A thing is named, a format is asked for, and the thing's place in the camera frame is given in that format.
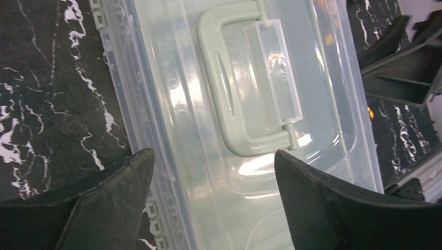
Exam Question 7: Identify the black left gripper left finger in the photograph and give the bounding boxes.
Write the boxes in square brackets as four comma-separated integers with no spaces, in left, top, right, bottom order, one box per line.
[1,148,155,249]

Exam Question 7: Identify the aluminium frame rail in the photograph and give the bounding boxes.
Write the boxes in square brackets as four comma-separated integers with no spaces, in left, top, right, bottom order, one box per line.
[384,148,441,204]

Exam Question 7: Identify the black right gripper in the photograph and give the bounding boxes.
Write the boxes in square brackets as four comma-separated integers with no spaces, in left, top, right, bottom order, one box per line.
[358,10,441,108]

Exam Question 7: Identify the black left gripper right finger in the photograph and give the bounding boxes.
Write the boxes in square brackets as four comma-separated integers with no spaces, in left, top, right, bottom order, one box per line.
[275,150,441,249]

